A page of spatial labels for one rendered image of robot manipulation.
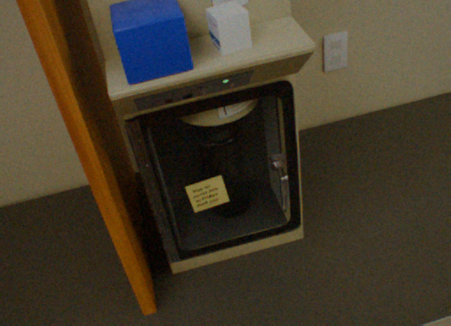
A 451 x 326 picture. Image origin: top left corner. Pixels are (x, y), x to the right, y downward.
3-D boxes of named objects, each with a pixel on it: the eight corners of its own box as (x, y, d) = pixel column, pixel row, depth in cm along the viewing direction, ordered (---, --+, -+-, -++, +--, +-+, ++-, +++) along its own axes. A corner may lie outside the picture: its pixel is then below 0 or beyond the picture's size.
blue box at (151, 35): (123, 55, 83) (108, 3, 77) (183, 41, 84) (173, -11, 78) (128, 86, 75) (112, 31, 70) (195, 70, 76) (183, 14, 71)
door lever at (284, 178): (285, 192, 110) (273, 195, 110) (283, 158, 104) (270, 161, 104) (293, 209, 106) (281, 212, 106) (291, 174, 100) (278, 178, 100)
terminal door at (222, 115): (172, 261, 116) (127, 117, 91) (300, 225, 119) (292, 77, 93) (172, 263, 116) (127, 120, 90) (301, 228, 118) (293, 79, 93)
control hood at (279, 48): (118, 108, 90) (103, 59, 83) (295, 65, 93) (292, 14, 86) (123, 147, 81) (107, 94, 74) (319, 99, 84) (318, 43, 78)
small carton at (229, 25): (210, 43, 82) (205, 8, 78) (240, 34, 83) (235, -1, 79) (222, 55, 78) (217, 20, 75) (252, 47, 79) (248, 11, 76)
